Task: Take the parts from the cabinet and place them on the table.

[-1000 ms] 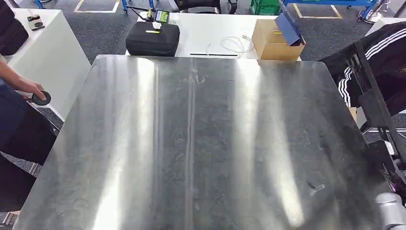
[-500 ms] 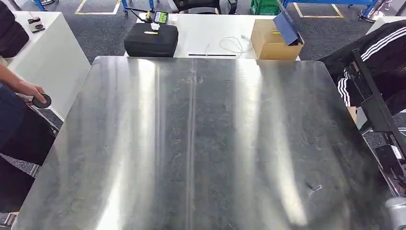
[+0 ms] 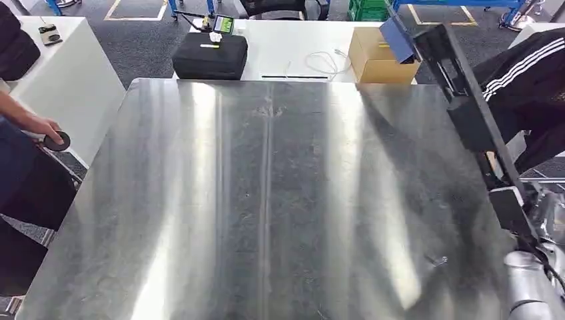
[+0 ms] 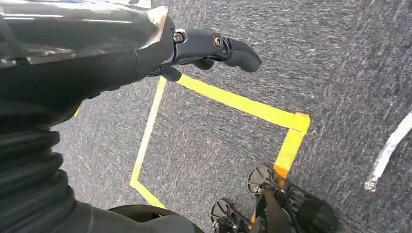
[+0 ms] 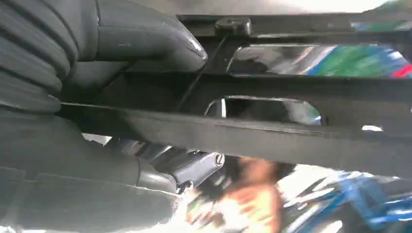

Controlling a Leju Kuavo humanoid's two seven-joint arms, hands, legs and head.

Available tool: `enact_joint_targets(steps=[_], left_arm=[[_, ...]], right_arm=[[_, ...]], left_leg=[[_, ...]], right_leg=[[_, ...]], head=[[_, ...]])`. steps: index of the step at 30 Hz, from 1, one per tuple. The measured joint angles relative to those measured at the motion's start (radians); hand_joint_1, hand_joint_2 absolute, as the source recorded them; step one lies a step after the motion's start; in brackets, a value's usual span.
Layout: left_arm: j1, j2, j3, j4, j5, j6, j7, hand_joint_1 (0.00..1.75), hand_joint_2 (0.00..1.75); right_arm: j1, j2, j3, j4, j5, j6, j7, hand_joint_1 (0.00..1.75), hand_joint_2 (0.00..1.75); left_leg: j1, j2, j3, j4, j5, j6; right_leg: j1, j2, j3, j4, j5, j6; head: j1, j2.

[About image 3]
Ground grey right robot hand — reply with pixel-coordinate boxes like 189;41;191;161
523;181;565;266

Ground black plastic mounting plate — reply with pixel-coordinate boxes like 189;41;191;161
412;23;530;195

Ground person in striped black jacket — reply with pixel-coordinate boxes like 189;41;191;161
472;27;565;176

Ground brown cardboard box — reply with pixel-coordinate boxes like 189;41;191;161
347;27;422;85

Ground blue flat panel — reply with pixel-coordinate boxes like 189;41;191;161
378;17;419;65

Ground green plastic crate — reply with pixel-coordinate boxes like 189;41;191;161
347;0;394;23

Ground white desk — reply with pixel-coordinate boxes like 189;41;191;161
171;18;419;85

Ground black office chair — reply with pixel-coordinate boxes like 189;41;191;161
238;0;331;22

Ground black zip case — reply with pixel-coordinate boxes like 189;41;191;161
171;31;249;81

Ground phone with green screen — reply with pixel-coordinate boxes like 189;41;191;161
213;14;236;36

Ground black round disc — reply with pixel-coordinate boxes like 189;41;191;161
42;130;72;153

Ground white cabinet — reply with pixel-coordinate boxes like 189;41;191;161
0;15;127;169

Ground person's hand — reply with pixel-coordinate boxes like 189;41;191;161
24;115;65;145

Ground person in dark clothes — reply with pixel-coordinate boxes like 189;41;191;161
0;116;85;297

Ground small handheld device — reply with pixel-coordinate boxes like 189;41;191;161
37;23;64;47

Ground black bag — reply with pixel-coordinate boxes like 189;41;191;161
0;1;42;82

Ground blue metal frame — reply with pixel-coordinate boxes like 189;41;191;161
390;0;533;28

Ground white cable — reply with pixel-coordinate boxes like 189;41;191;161
284;48;352;82

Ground blue metal frame legs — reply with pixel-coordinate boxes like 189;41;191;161
167;0;218;21

